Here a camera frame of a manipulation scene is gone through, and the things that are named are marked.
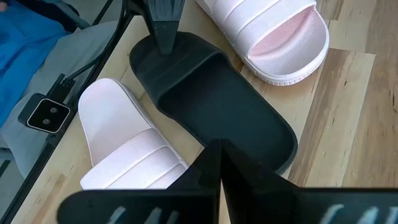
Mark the black camera cable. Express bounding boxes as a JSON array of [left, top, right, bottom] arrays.
[[60, 0, 128, 86]]

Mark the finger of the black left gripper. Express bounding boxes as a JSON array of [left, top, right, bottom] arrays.
[[136, 0, 187, 56]]

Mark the black foam slide sandal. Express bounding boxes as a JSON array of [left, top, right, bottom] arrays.
[[129, 30, 299, 175]]

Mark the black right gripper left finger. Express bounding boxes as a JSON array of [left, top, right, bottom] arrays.
[[57, 139, 221, 224]]

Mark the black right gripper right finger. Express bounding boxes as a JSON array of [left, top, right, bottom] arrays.
[[221, 139, 398, 224]]

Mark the pink foam slide sandal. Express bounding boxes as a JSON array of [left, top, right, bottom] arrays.
[[77, 77, 190, 190], [195, 0, 330, 86]]

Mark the black aluminium table frame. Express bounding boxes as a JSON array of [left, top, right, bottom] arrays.
[[0, 0, 137, 224]]

